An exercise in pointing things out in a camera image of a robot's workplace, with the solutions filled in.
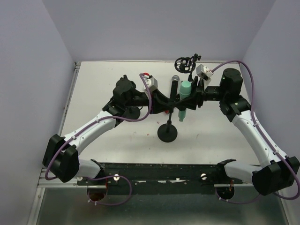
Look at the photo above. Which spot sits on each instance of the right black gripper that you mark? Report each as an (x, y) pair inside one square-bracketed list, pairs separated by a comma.
[(201, 94)]

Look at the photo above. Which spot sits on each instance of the black round-base stand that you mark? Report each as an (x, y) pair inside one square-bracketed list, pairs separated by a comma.
[(132, 113), (168, 132)]

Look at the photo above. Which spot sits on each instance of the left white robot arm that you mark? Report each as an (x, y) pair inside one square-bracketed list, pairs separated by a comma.
[(61, 158)]

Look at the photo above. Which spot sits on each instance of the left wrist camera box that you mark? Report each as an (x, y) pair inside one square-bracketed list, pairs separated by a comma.
[(151, 82)]

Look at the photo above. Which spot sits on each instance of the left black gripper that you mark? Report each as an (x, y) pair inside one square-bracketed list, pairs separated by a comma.
[(155, 101)]

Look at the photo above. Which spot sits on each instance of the black glitter microphone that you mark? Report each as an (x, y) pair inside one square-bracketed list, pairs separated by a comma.
[(174, 87)]

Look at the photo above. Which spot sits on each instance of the black front mounting rail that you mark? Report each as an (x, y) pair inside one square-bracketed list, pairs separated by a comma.
[(158, 179)]

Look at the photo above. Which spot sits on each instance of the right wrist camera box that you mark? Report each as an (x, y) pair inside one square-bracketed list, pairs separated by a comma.
[(204, 72)]

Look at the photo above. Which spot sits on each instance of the black tripod shock-mount stand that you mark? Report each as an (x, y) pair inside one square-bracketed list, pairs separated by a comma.
[(186, 65)]

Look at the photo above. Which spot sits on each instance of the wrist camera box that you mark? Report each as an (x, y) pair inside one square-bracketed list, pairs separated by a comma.
[(204, 72), (151, 82)]

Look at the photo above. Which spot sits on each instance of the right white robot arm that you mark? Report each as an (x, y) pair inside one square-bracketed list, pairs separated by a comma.
[(276, 170)]

